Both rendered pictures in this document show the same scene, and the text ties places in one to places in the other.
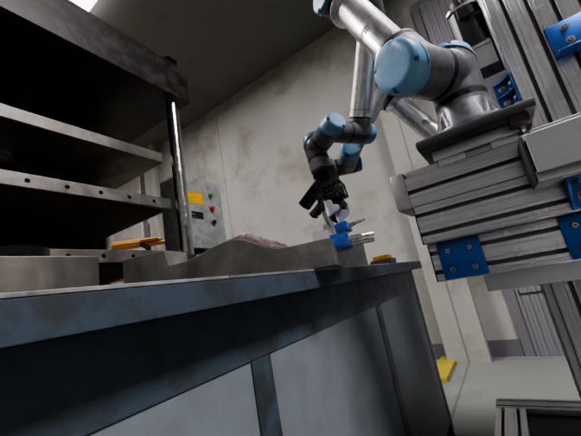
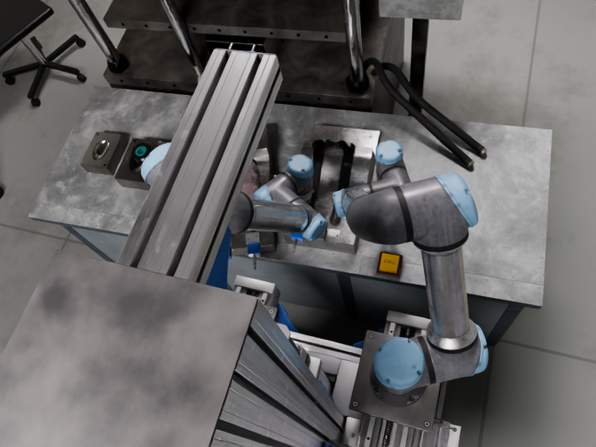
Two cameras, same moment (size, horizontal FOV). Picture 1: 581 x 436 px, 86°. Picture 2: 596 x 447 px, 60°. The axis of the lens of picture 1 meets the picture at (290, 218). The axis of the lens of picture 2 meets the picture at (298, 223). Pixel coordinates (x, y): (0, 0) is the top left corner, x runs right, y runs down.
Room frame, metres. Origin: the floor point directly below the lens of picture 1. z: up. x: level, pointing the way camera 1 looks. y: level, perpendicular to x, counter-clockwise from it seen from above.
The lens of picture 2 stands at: (1.01, -0.97, 2.51)
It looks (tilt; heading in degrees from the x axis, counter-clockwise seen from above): 62 degrees down; 91
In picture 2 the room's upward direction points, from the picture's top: 20 degrees counter-clockwise
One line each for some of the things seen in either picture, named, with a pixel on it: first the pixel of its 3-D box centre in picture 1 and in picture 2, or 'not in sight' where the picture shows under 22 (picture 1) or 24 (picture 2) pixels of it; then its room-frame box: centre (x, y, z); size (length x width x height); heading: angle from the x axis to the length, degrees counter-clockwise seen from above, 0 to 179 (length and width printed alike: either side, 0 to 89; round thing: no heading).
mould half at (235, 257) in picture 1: (242, 264); (238, 189); (0.81, 0.14, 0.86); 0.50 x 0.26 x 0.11; 77
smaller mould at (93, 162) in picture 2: not in sight; (104, 152); (0.30, 0.55, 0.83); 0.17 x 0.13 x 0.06; 60
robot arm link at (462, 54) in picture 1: (450, 77); not in sight; (0.70, -0.46, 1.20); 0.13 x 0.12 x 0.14; 118
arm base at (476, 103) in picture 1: (466, 118); not in sight; (0.70, -0.46, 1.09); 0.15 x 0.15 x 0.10
